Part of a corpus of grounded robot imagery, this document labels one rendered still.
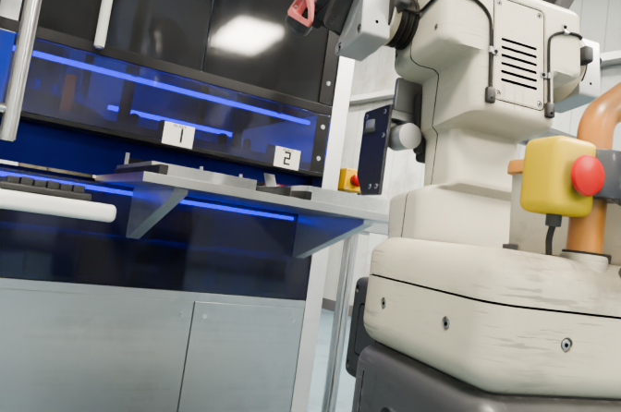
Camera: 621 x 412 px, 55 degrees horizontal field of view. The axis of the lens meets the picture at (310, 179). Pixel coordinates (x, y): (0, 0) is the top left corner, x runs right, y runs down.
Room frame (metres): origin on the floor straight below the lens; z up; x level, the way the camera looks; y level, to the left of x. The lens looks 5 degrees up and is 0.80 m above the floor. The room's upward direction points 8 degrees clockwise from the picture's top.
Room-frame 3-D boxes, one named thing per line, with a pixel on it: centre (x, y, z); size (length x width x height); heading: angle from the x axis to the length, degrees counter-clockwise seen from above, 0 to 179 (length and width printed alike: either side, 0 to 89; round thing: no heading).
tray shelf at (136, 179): (1.54, 0.14, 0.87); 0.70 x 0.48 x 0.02; 120
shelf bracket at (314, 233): (1.66, -0.08, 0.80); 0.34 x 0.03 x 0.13; 30
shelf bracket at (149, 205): (1.41, 0.36, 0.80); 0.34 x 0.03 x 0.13; 30
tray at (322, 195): (1.59, -0.03, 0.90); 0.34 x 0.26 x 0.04; 30
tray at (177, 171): (1.52, 0.33, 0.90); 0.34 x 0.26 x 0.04; 30
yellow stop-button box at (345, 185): (1.92, -0.12, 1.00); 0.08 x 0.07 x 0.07; 30
